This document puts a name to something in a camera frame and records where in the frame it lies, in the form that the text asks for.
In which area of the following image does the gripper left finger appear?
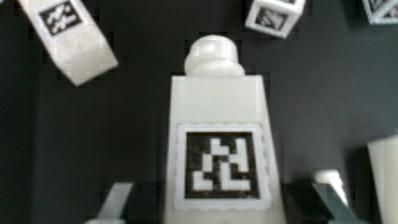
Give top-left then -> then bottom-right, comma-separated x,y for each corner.
83,182 -> 133,224

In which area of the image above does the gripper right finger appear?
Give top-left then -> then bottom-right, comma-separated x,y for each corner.
312,169 -> 369,224

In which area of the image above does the white chair seat block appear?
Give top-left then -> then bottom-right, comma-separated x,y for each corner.
367,134 -> 398,224

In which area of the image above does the white leg block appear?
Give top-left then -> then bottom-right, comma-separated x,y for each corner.
163,35 -> 286,224
17,0 -> 119,86

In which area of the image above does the white tagged cube near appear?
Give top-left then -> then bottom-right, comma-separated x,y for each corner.
245,0 -> 305,38

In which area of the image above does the white tagged cube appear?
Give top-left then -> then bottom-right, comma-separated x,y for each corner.
245,0 -> 305,38
362,0 -> 398,25

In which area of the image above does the white tagged cube far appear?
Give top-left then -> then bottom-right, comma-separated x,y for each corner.
362,0 -> 398,25

